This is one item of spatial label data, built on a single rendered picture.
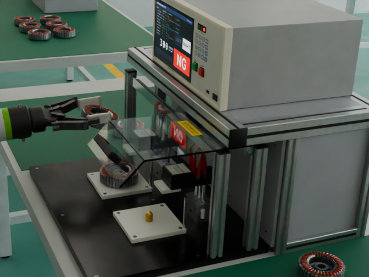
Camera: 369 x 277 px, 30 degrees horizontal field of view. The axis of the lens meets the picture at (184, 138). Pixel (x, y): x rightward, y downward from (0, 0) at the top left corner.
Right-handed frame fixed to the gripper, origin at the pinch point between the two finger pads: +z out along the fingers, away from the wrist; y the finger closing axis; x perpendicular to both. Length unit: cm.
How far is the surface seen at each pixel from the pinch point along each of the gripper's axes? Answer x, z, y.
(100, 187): -16.9, -4.7, 15.5
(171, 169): -2.8, 10.2, 35.1
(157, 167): -16.2, 13.8, 11.8
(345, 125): 12, 48, 54
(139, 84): 6.7, 12.3, 1.2
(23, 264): -99, -23, -64
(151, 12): -122, 156, -441
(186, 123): 11.8, 12.8, 39.0
